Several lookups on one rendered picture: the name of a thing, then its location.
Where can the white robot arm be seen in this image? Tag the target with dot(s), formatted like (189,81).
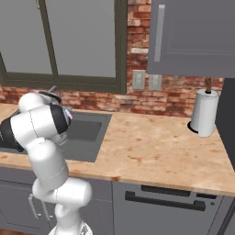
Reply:
(46,159)

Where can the grey wall cupboard door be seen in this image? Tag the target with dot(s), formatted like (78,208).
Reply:
(195,36)

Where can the grey panel under sink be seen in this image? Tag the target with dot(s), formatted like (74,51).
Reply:
(15,175)

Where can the silver sink faucet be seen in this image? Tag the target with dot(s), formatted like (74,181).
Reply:
(52,93)

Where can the grey dishwasher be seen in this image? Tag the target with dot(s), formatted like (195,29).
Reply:
(165,218)

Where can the grey base cupboard door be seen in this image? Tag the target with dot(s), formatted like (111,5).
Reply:
(15,205)
(101,214)

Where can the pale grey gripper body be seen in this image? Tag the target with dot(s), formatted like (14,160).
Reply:
(62,139)

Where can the dark grey tall panel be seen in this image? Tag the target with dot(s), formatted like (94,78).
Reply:
(228,122)

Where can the dark paper towel holder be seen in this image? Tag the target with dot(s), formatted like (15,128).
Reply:
(208,84)

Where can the grey wall power outlet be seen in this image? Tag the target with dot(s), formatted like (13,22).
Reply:
(138,79)
(155,82)

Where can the window with dark frame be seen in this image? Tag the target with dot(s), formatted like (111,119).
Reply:
(82,39)

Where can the white paper towel roll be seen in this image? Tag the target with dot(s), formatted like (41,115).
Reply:
(205,113)

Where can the dark grey sink basin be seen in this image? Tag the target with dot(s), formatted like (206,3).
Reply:
(88,143)

